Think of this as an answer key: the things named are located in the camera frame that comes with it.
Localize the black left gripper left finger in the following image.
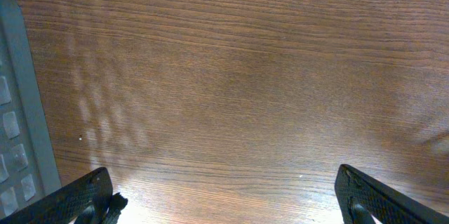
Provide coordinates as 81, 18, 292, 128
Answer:
1, 167, 128, 224

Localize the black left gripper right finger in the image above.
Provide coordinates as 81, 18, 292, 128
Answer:
335, 164, 448, 224

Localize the grey plastic mesh basket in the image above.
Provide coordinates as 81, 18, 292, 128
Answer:
1, 0, 61, 218

